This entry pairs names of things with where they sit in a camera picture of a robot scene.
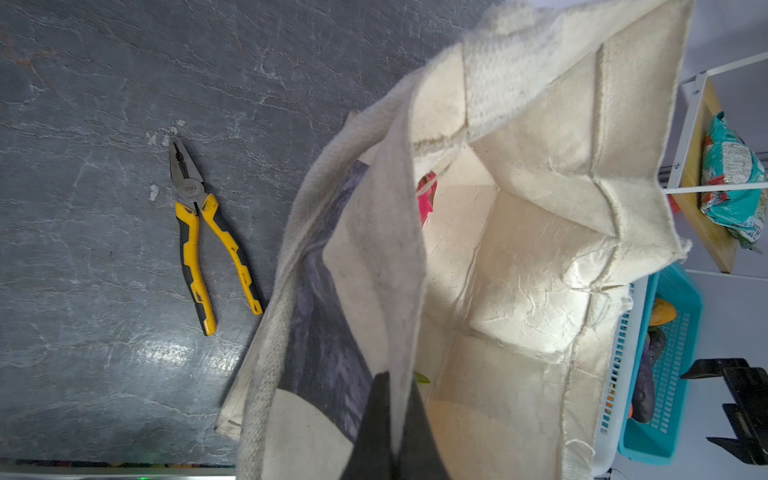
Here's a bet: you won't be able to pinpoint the purple eggplant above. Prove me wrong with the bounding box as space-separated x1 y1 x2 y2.
631 327 667 424

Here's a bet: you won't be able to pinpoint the yellow bell pepper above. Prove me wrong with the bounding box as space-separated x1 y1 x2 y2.
649 298 678 327

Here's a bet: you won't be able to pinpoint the teal snack bag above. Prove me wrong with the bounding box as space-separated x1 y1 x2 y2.
700 112 767 251

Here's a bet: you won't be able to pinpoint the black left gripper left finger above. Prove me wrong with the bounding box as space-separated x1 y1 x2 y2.
341 373 394 480

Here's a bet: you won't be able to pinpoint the yellow black pliers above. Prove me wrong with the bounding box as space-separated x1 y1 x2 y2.
167 136 265 337

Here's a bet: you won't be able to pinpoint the white plastic basket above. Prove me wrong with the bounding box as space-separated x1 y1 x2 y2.
592 275 656 478

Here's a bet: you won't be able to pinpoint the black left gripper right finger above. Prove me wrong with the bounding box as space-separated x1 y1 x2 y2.
395 382 449 480

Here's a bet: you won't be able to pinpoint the white metal wooden shelf rack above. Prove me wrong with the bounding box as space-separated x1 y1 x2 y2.
658 50 768 283

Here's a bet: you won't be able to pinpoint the pink dragon fruit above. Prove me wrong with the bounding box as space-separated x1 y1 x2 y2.
417 172 437 225

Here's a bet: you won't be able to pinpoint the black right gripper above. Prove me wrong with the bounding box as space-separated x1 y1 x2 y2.
680 358 767 466

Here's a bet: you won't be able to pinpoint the cream canvas grocery bag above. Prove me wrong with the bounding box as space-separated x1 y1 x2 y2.
217 1 693 479

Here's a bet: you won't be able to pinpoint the teal plastic basket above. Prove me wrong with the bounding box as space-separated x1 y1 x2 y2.
618 263 703 465

